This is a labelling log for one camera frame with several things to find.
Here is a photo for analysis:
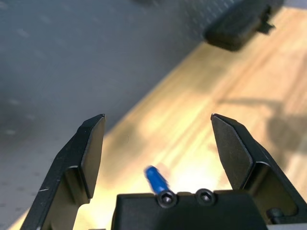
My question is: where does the black plastic case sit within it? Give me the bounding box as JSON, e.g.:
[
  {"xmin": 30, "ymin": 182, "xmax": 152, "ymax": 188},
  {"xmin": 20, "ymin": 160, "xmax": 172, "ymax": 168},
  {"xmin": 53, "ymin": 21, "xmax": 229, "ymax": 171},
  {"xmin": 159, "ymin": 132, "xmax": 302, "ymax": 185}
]
[{"xmin": 203, "ymin": 0, "xmax": 276, "ymax": 51}]

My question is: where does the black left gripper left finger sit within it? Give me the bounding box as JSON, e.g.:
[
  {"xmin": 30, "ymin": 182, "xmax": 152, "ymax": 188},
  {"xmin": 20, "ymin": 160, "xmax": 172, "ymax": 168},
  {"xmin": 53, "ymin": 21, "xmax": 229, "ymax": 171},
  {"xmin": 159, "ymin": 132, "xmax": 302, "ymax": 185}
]
[{"xmin": 20, "ymin": 114, "xmax": 106, "ymax": 230}]

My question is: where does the blue handled screwdriver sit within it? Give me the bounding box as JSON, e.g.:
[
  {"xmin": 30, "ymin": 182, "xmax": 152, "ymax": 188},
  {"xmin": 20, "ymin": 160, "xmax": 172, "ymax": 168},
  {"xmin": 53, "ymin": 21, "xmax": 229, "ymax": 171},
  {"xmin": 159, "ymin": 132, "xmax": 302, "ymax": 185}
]
[{"xmin": 143, "ymin": 165, "xmax": 171, "ymax": 194}]

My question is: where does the dark grey pegboard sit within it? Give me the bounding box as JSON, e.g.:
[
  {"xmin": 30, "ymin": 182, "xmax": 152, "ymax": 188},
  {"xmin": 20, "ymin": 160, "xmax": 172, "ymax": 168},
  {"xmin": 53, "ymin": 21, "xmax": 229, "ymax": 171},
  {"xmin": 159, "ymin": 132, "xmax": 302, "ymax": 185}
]
[{"xmin": 0, "ymin": 0, "xmax": 285, "ymax": 230}]

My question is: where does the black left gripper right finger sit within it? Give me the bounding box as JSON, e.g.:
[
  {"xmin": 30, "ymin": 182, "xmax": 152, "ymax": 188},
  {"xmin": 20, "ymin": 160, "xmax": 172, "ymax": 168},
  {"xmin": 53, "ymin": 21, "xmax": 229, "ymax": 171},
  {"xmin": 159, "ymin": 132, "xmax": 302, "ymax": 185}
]
[{"xmin": 210, "ymin": 113, "xmax": 300, "ymax": 218}]

